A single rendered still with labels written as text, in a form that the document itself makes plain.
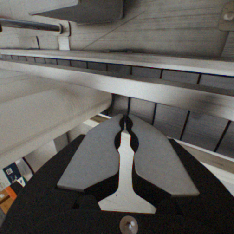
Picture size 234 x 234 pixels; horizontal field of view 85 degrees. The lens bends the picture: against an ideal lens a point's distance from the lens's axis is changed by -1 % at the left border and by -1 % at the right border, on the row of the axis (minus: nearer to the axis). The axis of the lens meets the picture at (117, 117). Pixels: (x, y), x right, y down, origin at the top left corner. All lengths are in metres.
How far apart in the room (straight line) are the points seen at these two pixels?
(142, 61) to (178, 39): 0.06
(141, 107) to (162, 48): 0.09
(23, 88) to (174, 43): 0.20
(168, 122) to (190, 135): 0.03
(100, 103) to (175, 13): 0.15
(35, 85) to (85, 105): 0.07
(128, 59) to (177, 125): 0.10
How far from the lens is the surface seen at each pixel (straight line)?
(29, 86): 0.20
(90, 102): 0.16
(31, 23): 0.30
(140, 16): 0.23
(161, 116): 0.18
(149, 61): 0.17
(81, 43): 0.30
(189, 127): 0.18
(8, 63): 0.23
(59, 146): 0.46
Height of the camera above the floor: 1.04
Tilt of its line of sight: 48 degrees down
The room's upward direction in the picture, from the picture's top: 126 degrees counter-clockwise
